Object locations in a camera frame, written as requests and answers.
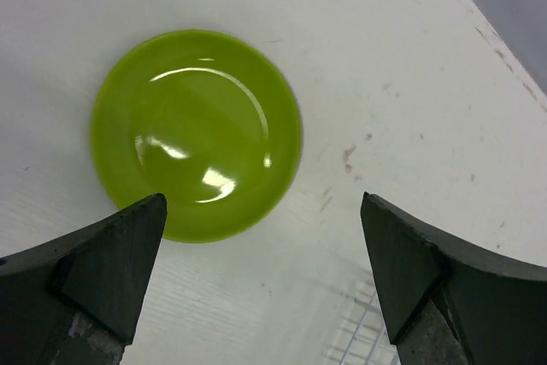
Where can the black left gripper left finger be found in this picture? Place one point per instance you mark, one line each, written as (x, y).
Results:
(77, 299)

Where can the green plate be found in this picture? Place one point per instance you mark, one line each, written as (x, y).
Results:
(207, 121)

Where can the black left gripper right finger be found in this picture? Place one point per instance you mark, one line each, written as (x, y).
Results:
(445, 300)

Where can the clear plastic dish rack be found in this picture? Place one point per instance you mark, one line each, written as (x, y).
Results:
(360, 335)

